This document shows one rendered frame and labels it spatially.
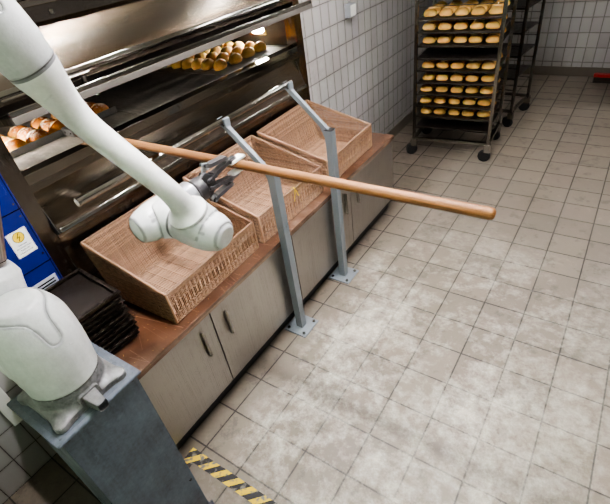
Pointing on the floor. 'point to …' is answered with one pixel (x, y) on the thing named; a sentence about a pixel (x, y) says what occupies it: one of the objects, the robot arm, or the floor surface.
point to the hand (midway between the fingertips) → (236, 164)
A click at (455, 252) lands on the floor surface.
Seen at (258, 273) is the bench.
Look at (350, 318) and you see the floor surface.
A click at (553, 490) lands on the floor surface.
